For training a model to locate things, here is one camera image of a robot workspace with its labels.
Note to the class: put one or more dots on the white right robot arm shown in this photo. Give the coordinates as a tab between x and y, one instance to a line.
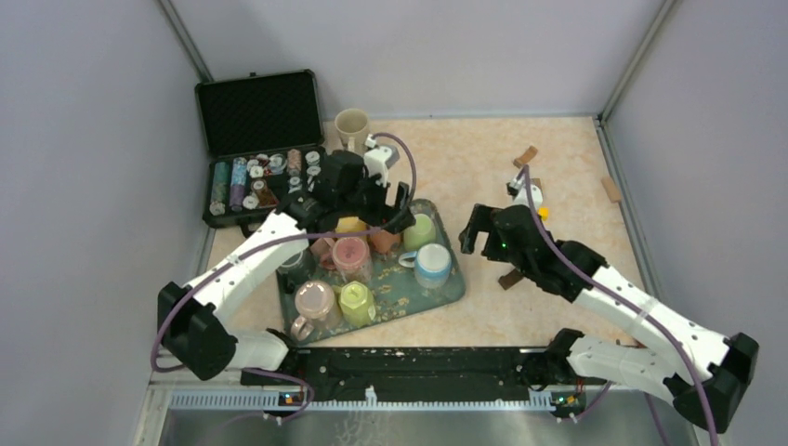
702	373

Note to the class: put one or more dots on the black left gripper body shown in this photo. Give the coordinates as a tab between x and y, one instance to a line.
367	201

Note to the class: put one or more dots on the pink upside-down mug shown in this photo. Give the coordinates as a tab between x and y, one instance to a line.
322	248

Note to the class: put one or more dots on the black upside-down mug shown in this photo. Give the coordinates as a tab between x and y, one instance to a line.
296	270

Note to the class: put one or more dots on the terracotta upside-down mug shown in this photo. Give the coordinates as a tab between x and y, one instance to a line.
384	242

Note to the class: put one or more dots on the light wooden block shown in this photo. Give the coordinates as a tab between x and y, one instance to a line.
611	189

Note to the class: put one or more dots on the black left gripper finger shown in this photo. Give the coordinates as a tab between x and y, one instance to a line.
402	199
394	223

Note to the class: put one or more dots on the cream patterned mug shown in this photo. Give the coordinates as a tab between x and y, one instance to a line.
353	128

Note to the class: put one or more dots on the light pink glass mug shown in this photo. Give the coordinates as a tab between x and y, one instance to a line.
317	308

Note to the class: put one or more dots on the light green mug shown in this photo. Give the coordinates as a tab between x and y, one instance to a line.
422	232

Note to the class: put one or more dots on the teal floral serving tray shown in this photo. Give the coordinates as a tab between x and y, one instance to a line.
395	290

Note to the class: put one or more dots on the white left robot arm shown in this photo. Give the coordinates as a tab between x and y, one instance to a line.
193	318

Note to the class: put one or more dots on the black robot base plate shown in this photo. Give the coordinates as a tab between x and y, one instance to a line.
430	374

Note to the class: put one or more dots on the dark brown wooden block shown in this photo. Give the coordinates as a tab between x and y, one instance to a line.
510	279

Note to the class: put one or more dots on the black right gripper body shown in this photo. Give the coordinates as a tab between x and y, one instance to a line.
494	250

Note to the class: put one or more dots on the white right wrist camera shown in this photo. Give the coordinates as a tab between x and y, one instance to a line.
523	191

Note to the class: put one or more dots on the red-bottomed glass mug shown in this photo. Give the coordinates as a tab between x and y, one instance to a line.
351	258

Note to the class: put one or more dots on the black poker chip case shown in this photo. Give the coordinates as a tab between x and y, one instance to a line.
258	131

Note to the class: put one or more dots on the yellow upside-down mug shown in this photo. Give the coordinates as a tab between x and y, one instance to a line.
351	224

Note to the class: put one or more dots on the curved brown wooden block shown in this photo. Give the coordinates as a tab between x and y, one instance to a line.
525	157

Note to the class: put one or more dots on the lime green faceted mug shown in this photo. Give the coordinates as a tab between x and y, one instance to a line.
357	304

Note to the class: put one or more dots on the white and blue mug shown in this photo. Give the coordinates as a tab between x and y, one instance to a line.
432	264

